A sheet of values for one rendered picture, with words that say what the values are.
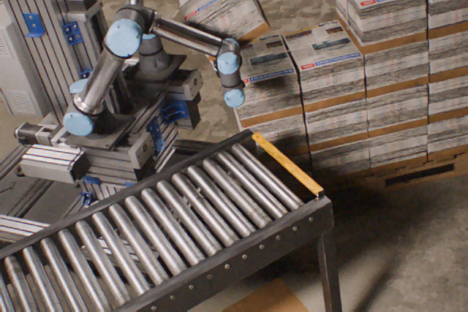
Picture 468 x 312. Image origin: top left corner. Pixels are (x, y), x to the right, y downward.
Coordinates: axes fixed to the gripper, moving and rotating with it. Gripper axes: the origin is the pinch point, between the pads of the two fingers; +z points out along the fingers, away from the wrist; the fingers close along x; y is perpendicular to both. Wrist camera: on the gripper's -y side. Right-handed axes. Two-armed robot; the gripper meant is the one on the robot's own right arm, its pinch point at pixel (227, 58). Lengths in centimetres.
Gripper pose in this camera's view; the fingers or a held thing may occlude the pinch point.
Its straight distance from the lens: 270.5
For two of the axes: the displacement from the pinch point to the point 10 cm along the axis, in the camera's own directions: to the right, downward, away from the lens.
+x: -8.5, 4.8, 2.1
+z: -1.3, -5.8, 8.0
